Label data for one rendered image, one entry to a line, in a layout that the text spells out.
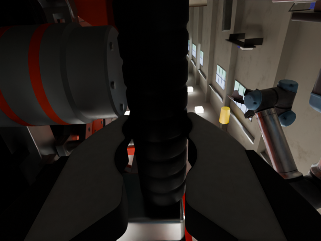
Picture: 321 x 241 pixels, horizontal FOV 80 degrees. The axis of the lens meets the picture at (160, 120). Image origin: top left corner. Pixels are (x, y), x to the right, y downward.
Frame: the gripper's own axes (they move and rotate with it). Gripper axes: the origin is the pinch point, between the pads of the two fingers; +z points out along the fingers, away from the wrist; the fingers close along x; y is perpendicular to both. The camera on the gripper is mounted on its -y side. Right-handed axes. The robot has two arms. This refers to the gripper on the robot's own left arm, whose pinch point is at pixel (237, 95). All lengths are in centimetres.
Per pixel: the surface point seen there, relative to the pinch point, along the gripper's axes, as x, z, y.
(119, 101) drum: 74, -64, 26
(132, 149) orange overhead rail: 23, 234, -208
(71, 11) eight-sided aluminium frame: 82, -34, 36
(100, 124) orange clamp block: 77, -33, 6
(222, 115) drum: -438, 567, -324
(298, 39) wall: -394, 303, 15
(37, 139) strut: 87, -58, 17
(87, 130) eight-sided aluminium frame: 81, -42, 9
